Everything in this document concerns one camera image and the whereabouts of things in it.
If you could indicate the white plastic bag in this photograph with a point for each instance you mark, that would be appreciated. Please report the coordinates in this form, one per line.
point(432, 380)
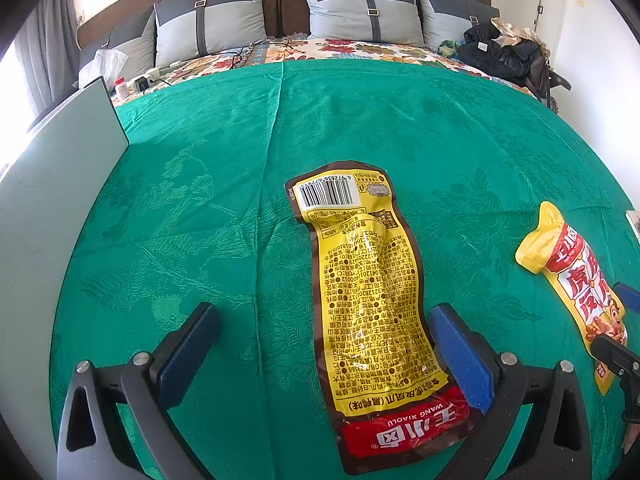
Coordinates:
point(102, 67)

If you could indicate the beige crumpled cloth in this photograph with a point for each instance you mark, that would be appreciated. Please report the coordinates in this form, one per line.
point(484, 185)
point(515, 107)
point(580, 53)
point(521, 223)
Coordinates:
point(515, 30)

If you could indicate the yellow and red snack packet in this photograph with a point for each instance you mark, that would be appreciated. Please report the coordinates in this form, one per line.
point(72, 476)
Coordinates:
point(370, 285)

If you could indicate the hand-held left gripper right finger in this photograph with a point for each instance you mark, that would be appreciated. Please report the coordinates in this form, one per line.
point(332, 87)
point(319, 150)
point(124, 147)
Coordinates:
point(457, 355)

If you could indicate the floral bed sheet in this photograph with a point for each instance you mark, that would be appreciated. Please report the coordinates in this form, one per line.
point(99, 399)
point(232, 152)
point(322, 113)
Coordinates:
point(350, 47)

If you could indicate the green patterned cloth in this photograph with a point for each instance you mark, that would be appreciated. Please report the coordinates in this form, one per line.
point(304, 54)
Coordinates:
point(448, 48)

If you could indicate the white charger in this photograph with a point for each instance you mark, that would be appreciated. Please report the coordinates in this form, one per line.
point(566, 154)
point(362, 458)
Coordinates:
point(145, 84)

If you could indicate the dark brown handbag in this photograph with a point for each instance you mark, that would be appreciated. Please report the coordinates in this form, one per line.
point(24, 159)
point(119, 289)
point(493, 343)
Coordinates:
point(537, 75)

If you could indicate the white bottle red cap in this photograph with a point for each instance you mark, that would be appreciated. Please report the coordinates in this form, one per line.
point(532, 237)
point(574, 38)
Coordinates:
point(121, 89)

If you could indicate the yellow cartoon snack packet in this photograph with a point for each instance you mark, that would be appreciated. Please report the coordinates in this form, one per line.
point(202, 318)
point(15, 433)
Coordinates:
point(565, 255)

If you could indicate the green bedspread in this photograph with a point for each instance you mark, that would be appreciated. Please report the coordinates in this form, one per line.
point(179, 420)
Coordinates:
point(400, 125)

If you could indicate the grey two-tone pillow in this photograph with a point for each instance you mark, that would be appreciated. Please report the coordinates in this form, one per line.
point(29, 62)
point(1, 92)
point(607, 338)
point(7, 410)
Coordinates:
point(135, 47)
point(225, 25)
point(450, 17)
point(345, 15)

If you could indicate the grey curtain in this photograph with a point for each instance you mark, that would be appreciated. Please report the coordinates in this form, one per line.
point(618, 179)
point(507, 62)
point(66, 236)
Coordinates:
point(47, 45)

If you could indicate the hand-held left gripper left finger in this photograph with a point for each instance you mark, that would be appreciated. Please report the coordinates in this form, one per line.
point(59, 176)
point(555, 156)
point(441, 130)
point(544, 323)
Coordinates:
point(187, 347)

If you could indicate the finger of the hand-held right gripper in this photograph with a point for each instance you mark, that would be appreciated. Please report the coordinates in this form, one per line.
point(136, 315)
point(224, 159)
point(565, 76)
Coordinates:
point(627, 294)
point(612, 352)

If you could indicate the person's right hand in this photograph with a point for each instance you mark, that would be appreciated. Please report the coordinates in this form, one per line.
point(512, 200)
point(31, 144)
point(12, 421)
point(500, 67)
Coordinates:
point(631, 442)

